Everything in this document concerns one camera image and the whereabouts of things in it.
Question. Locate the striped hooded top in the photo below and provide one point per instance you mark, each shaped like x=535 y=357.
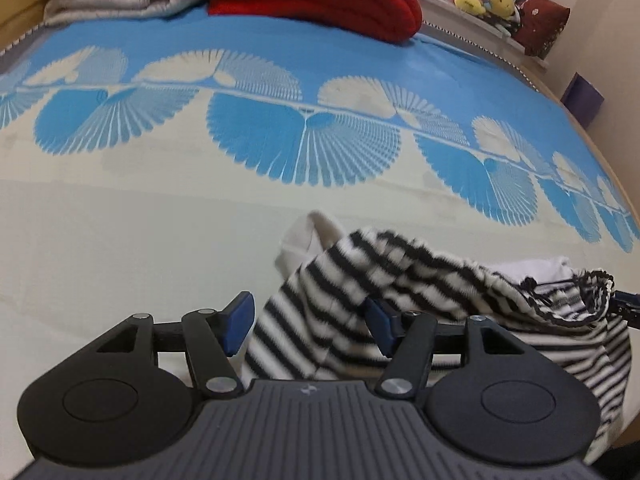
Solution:
x=425 y=300

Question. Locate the purple box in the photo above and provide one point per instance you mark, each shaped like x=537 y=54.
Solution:
x=582 y=100

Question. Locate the yellow plush duck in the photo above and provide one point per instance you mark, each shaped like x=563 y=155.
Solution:
x=471 y=4

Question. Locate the white windowsill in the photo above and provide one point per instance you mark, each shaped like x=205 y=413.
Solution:
x=480 y=30

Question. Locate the blue fan-patterned bed sheet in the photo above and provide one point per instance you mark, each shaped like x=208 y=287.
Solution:
x=200 y=195

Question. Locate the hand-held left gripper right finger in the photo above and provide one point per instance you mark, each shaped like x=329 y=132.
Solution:
x=381 y=326

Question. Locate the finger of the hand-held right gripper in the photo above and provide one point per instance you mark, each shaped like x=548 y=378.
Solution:
x=627 y=307

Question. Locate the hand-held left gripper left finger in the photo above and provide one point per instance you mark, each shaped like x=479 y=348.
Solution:
x=239 y=321

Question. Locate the dark red dotted cushion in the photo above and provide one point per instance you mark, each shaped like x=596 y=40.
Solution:
x=542 y=22

